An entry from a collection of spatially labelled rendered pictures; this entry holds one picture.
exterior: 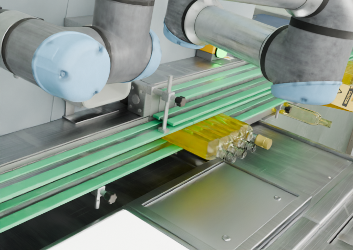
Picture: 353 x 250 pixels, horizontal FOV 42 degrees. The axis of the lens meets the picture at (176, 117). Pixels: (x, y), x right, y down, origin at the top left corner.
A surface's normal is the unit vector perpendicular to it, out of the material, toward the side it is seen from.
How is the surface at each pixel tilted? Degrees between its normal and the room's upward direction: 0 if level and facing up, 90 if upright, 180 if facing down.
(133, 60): 3
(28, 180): 90
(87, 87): 0
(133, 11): 28
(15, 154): 90
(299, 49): 96
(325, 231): 90
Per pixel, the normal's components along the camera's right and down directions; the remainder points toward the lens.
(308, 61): -0.40, 0.24
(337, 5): 0.27, 0.54
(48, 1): 0.77, 0.34
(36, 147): 0.13, -0.91
